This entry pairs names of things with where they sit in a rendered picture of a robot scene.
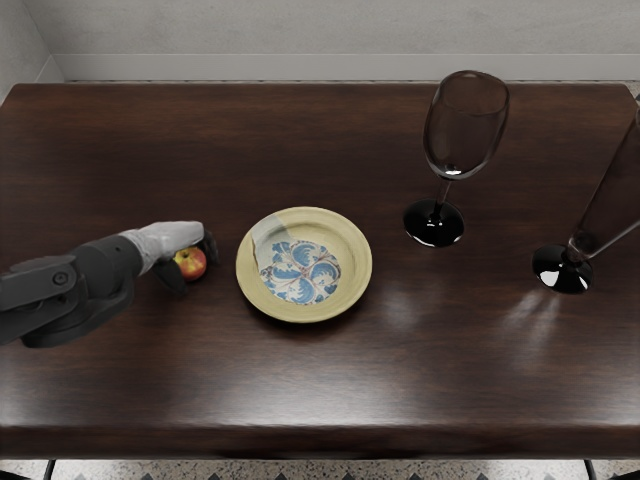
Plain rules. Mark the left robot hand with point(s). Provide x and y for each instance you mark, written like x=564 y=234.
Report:
x=165 y=238

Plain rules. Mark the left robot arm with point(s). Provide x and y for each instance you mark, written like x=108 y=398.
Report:
x=70 y=285

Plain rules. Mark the yellow plate with blue pattern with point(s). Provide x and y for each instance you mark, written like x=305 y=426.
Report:
x=304 y=264

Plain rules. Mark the red yellow apple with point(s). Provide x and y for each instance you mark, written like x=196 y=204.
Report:
x=192 y=264

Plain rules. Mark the wide-bowled wine glass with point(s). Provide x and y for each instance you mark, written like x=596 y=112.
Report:
x=457 y=140

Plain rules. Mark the narrow flute glass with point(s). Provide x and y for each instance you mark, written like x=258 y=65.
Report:
x=590 y=235

